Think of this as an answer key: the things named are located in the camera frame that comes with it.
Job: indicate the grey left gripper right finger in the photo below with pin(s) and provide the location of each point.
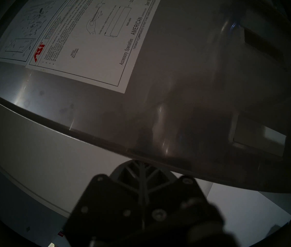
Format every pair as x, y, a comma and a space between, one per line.
181, 218

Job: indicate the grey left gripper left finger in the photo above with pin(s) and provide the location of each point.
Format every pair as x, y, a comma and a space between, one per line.
104, 210

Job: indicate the stainless steel dispenser door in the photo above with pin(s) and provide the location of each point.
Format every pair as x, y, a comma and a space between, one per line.
186, 81

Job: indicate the white instruction sheet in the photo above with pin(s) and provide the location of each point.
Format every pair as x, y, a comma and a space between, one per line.
96, 56

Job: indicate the white parts diagram sheet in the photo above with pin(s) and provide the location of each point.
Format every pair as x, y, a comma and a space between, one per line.
19, 30

